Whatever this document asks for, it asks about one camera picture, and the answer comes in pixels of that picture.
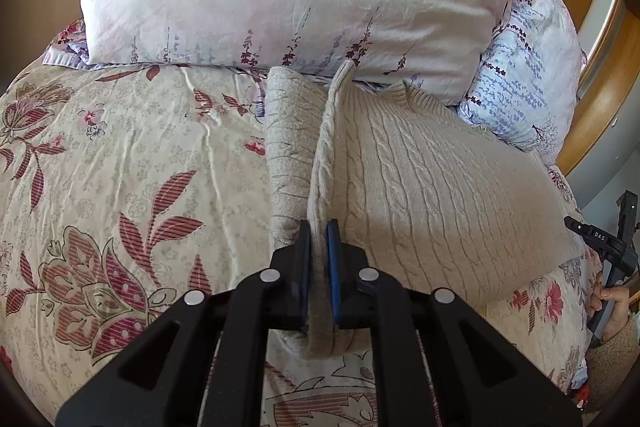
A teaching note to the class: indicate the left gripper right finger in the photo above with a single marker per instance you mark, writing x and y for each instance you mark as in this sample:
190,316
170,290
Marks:
436,362

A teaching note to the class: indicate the person's right hand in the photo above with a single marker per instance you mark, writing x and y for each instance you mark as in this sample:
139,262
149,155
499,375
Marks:
617,303

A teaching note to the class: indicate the white blue-print pillow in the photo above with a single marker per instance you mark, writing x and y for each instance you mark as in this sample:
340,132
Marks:
524,89

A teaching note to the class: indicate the beige fuzzy sleeve forearm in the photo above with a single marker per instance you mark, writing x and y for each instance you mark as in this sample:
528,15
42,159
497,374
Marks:
609,364

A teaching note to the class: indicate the curved wooden headboard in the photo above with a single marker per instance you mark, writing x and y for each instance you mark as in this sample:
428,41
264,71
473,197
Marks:
605,83

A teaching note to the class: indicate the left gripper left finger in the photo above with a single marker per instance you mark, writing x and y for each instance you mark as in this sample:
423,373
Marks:
202,361

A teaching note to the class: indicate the floral bed quilt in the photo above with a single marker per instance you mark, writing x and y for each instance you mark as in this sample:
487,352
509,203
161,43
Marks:
121,189

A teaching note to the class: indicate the beige cable-knit sweater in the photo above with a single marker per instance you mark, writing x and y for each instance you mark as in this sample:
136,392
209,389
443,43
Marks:
431,200

